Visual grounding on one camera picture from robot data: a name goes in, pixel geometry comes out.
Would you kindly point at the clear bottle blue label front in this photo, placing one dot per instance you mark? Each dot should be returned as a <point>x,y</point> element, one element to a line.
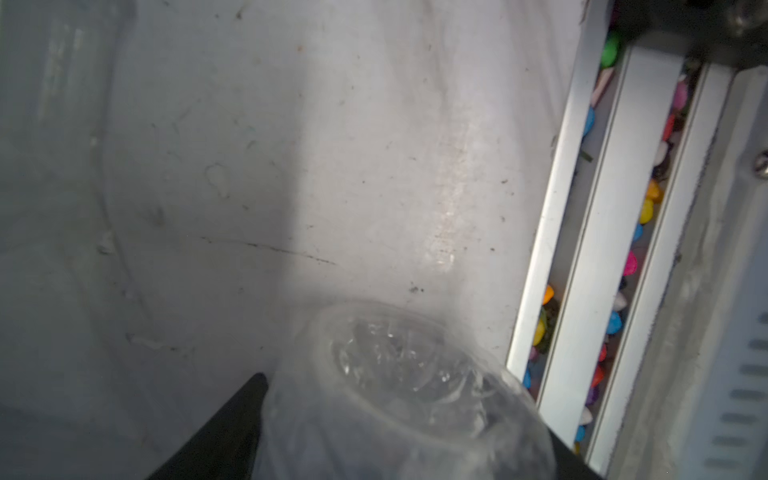
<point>370,391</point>

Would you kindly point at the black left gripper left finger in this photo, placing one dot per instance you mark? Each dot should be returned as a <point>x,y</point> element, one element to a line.
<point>225,447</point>

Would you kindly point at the aluminium rail with beads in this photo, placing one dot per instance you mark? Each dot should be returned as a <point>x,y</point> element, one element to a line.
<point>642,328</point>

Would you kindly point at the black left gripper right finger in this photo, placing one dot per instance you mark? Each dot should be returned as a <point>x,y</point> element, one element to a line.
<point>568,465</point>

